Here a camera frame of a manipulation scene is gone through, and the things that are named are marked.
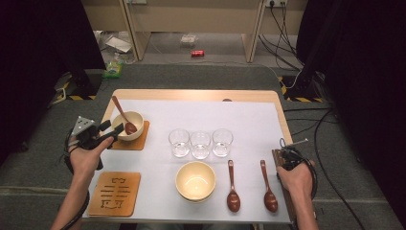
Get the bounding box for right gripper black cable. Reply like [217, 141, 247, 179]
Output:
[279, 137, 319, 200]

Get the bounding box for brown wooden spoon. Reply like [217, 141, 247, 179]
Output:
[226, 159, 241, 214]
[259, 159, 279, 214]
[111, 95, 138, 136]

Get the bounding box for square wooden coaster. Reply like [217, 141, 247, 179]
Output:
[87, 171, 142, 218]
[109, 120, 150, 151]

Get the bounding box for beige desk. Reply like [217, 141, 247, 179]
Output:
[80, 0, 309, 63]

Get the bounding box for white table mat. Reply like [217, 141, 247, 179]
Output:
[81, 99, 292, 224]

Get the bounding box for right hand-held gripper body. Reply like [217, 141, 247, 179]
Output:
[275, 138, 309, 171]

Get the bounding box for person's right hand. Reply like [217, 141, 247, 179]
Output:
[277, 161, 315, 200]

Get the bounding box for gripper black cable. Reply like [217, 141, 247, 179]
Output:
[279, 137, 319, 200]
[59, 127, 91, 230]

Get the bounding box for white paper sheets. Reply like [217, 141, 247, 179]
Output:
[104, 34, 133, 54]

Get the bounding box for black floor cable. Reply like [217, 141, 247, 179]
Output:
[283, 106, 367, 230]

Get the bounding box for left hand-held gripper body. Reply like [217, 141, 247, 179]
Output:
[71, 116, 104, 150]

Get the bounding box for person's left hand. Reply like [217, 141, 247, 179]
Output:
[70, 136, 115, 180]

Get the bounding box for green packet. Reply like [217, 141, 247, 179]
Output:
[102, 60, 124, 80]

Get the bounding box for black stand base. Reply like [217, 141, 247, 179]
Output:
[280, 75, 325, 104]
[51, 68, 103, 102]

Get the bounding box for clear plastic box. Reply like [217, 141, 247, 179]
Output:
[179, 34, 199, 48]

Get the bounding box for black power cable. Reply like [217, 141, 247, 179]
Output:
[258, 3, 305, 70]

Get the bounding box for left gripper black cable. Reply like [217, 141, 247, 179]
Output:
[59, 127, 91, 230]

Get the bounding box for clear drinking glass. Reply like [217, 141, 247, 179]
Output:
[212, 127, 235, 158]
[168, 127, 192, 158]
[190, 130, 213, 160]

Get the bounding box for cream ceramic bowl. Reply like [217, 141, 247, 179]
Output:
[178, 195, 214, 205]
[174, 160, 217, 202]
[110, 110, 146, 142]

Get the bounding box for black curtain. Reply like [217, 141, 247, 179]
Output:
[296, 0, 406, 219]
[0, 0, 106, 161]

